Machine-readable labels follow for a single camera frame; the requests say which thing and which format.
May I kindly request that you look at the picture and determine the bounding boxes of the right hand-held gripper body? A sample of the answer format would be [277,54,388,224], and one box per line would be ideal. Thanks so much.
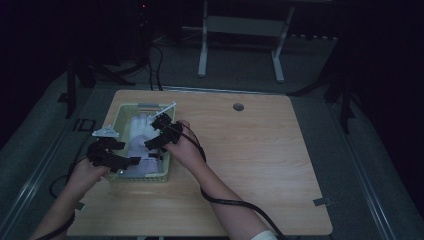
[151,101,184,148]

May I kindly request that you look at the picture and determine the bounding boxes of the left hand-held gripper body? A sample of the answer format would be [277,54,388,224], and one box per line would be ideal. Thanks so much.
[86,125,127,168]

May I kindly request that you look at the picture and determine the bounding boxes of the lavender and white glove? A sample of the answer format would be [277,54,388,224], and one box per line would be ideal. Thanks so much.
[124,113,165,177]

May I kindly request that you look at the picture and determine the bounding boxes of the pale green plastic basket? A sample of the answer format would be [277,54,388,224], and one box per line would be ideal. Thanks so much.
[106,102,177,184]

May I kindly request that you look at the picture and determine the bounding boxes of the person's right hand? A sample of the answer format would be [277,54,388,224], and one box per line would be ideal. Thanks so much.
[164,119,207,172]

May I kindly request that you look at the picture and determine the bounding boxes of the person's left hand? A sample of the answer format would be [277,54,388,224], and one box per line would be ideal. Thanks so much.
[64,156,112,198]

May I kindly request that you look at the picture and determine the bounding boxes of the black tripod stand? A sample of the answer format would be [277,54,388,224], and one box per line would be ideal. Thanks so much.
[57,56,136,120]

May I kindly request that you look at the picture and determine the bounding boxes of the white sleeve cuff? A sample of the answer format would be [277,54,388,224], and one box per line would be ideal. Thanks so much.
[250,229,278,240]

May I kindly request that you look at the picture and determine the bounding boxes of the black stand with angled legs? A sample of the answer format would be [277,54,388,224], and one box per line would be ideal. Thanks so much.
[287,33,357,135]

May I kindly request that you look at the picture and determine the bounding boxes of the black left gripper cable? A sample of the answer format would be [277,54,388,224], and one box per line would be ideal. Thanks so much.
[35,132,98,240]

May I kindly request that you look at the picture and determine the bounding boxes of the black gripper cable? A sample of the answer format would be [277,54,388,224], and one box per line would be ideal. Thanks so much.
[35,132,98,240]
[175,122,288,240]

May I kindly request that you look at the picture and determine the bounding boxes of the black hanging cables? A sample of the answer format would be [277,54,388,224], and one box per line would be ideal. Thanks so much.
[145,42,165,92]

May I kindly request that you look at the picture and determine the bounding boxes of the black floor cable loop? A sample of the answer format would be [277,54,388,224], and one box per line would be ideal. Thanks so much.
[48,174,72,200]

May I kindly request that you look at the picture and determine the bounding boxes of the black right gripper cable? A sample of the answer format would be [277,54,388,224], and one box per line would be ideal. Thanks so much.
[175,122,288,240]

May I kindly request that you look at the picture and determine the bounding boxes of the white metal desk frame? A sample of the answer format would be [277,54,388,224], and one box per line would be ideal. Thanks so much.
[197,0,296,84]

